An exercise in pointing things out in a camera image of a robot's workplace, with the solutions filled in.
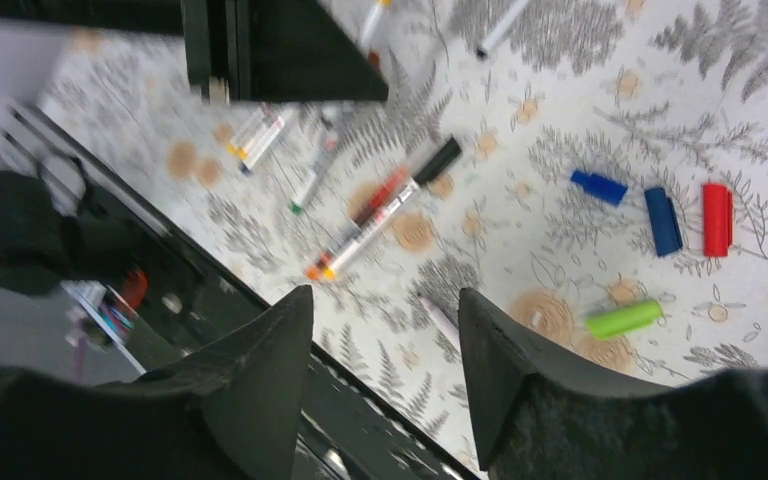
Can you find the red pen cap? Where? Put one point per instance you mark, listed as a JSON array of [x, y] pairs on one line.
[[718, 219]]

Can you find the white pen brown cap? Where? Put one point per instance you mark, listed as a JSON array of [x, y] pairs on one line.
[[321, 162]]

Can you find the small blue pen cap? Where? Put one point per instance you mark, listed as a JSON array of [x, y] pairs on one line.
[[600, 187]]

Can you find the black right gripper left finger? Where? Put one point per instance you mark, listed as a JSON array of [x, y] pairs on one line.
[[228, 411]]

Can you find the white pen yellow end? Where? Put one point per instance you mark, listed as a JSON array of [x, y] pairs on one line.
[[251, 140]]

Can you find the white pen black cap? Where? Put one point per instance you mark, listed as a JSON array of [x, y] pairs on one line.
[[437, 164]]

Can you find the white pen blue cap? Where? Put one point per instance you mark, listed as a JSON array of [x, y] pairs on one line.
[[500, 28]]

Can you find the green pen cap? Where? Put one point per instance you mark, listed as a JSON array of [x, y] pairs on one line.
[[614, 323]]

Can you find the white pen yellow cap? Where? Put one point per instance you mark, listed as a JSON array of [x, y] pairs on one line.
[[371, 23]]

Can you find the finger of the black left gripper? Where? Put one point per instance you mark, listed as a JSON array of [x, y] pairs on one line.
[[274, 52]]

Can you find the floral patterned table mat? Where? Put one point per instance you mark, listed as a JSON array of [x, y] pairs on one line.
[[670, 94]]

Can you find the white pen blue end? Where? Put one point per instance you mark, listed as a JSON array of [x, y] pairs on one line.
[[287, 115]]

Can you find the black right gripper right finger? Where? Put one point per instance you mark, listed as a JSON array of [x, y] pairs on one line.
[[540, 411]]

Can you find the clear pen orange end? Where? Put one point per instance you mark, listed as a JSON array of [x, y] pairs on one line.
[[381, 194]]

